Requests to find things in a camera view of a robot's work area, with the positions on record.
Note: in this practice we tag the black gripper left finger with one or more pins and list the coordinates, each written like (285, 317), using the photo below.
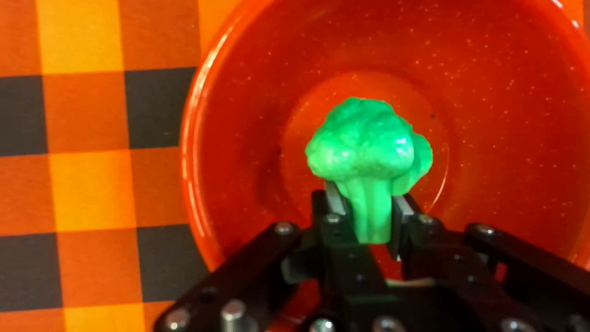
(246, 269)

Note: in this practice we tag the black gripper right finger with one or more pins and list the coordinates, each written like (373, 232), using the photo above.
(491, 277)

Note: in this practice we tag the green toy broccoli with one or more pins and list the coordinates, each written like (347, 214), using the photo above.
(366, 147)

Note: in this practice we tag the red plastic bowl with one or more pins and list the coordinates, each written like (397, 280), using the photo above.
(491, 122)

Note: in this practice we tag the red black checkered tablecloth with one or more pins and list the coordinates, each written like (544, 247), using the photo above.
(93, 184)

